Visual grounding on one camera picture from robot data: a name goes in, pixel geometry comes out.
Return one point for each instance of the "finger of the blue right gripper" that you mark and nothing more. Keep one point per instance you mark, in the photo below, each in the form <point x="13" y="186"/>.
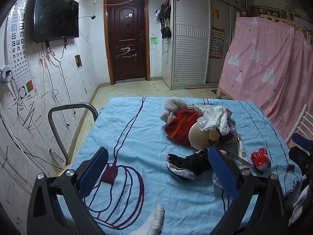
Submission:
<point x="225" y="170"/>

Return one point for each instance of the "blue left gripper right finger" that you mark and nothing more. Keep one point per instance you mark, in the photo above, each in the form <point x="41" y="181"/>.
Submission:
<point x="302" y="141"/>

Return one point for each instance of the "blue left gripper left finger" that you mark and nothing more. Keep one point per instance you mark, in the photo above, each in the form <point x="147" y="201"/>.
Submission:
<point x="89" y="172"/>

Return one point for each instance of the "white tube with label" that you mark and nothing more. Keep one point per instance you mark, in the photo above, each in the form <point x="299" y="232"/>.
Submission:
<point x="241" y="151"/>

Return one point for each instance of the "red snack wrapper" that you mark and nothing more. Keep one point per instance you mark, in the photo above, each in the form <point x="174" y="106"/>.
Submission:
<point x="260" y="159"/>

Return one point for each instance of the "black and white cloth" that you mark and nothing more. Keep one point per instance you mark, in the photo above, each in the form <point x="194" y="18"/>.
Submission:
<point x="189" y="167"/>

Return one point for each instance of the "cream oval plastic container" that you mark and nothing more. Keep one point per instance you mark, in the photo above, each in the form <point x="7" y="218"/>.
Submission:
<point x="202" y="139"/>

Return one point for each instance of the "red knitted garment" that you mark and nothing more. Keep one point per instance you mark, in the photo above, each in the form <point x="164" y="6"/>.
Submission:
<point x="178" y="129"/>

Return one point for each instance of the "light blue bed sheet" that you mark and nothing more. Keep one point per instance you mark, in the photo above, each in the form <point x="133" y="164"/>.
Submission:
<point x="136" y="177"/>

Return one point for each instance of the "white sock foot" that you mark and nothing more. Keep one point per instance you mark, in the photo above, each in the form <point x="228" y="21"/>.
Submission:
<point x="153" y="224"/>

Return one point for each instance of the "pink tree-print curtain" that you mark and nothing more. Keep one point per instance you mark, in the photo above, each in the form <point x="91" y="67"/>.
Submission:
<point x="270" y="64"/>

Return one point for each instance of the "white louvered wardrobe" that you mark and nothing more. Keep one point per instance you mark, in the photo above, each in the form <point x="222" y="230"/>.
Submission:
<point x="185" y="56"/>

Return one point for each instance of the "dark brown wooden door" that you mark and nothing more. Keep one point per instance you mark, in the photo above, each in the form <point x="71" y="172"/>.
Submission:
<point x="126" y="29"/>

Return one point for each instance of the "black bags hanging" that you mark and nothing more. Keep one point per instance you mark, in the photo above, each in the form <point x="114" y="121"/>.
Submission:
<point x="163" y="15"/>

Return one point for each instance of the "grey metal chair frame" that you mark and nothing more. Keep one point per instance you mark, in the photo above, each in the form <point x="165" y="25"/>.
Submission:
<point x="65" y="137"/>

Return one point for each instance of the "colourful wall chart poster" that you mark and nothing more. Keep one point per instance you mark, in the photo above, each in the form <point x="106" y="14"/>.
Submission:
<point x="216" y="43"/>

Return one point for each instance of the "eye chart wall poster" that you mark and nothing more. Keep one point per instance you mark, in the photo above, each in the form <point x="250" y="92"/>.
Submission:
<point x="17" y="49"/>

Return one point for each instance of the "wall-mounted black television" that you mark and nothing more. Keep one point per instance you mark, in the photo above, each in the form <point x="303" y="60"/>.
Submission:
<point x="55" y="19"/>

